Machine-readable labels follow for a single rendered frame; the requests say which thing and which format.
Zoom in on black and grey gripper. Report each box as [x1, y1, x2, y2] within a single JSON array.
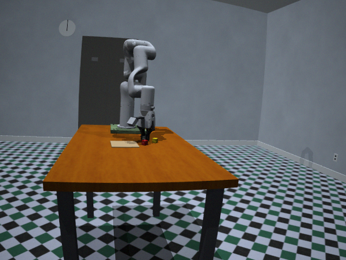
[[137, 109, 155, 140]]

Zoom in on beige flat mat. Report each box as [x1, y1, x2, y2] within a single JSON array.
[[110, 140, 139, 148]]

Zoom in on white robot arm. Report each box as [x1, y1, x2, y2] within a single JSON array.
[[117, 39, 156, 129]]

